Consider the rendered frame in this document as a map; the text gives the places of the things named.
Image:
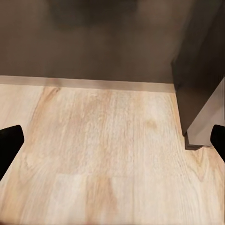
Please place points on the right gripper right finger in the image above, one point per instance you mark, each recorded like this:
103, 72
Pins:
217, 139

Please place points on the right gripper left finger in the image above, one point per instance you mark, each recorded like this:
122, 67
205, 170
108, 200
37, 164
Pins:
11, 140

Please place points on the fridge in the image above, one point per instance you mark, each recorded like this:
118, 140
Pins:
201, 99

